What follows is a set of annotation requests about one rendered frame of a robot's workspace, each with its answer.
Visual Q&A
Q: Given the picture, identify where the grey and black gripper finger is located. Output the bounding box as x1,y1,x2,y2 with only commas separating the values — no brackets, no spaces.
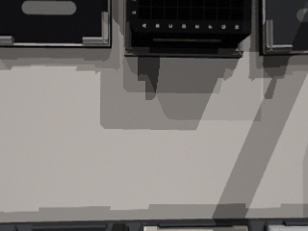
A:
111,223,129,231

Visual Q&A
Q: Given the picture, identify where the black well plate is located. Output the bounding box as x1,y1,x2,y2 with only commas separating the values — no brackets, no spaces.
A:
130,0,252,48

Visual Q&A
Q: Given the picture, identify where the clear well plate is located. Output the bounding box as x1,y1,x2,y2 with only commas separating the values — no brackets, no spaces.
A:
269,225,308,231

